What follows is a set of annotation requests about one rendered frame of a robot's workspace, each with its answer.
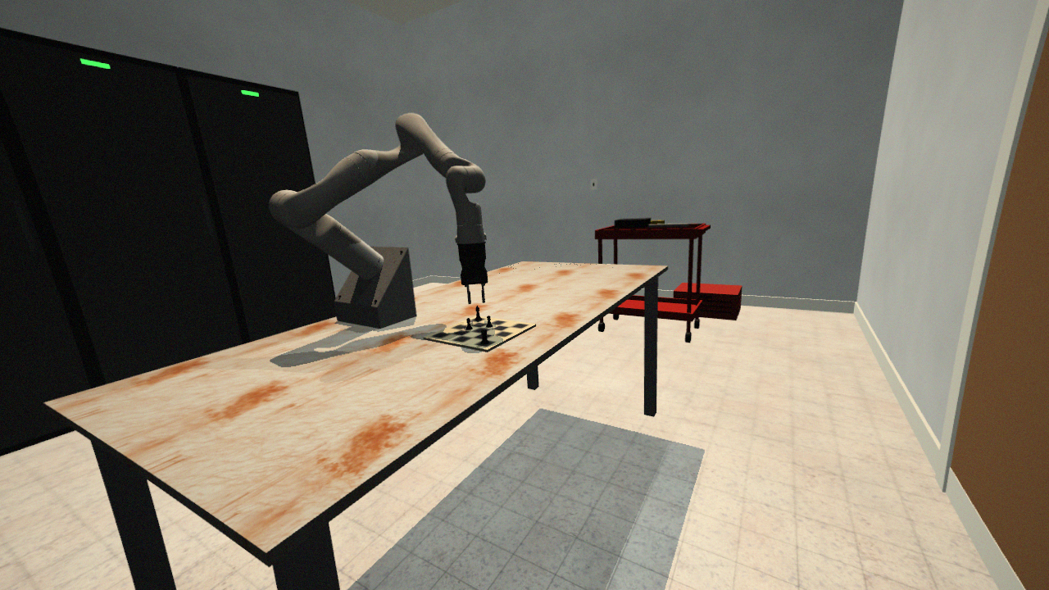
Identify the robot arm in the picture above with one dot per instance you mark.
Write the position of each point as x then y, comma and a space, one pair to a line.
305, 211

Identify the chessboard with black pieces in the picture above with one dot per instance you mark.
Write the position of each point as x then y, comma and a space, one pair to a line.
501, 332

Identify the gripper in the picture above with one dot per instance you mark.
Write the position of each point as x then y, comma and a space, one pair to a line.
472, 255

